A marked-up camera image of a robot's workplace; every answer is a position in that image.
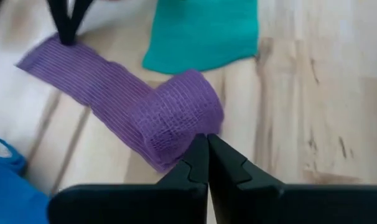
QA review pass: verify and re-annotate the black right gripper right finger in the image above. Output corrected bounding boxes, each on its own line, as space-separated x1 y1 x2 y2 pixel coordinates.
207 133 377 224

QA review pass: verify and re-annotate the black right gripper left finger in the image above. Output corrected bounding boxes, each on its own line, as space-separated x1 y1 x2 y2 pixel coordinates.
47 133 210 224

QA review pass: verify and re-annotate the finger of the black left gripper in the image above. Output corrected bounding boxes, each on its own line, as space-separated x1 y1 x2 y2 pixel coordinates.
68 0 95 45
46 0 72 46

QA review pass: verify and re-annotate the purple elastic bandage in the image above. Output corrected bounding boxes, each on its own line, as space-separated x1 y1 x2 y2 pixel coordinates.
16 33 225 174

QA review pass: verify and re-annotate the green elastic bandage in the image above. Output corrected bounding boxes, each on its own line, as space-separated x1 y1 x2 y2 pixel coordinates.
141 0 259 75

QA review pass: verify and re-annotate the blue elastic bandage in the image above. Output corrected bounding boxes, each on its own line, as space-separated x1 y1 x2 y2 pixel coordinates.
0 133 51 224

